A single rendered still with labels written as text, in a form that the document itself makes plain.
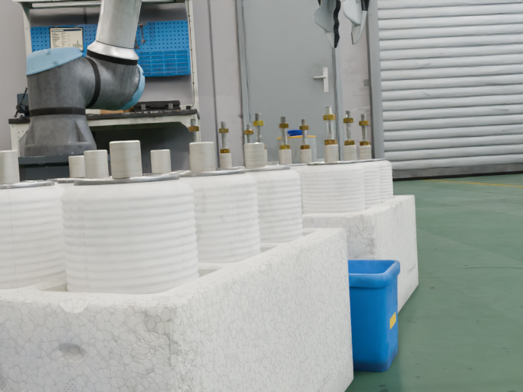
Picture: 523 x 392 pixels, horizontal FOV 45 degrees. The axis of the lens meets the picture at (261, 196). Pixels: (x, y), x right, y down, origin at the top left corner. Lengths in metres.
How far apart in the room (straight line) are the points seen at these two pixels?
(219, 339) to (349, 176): 0.54
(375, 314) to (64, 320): 0.44
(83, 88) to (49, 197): 0.92
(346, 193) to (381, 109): 5.43
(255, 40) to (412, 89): 1.64
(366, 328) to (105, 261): 0.42
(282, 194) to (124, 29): 0.90
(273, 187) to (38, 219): 0.24
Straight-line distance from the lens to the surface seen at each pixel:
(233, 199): 0.53
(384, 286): 0.77
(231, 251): 0.53
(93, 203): 0.43
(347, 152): 1.08
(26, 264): 0.51
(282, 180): 0.64
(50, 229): 0.51
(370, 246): 0.89
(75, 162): 0.79
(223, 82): 6.29
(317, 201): 0.94
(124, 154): 0.46
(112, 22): 1.47
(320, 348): 0.64
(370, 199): 1.05
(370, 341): 0.78
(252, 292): 0.48
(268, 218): 0.63
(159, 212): 0.43
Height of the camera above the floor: 0.26
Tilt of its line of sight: 3 degrees down
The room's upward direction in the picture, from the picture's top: 3 degrees counter-clockwise
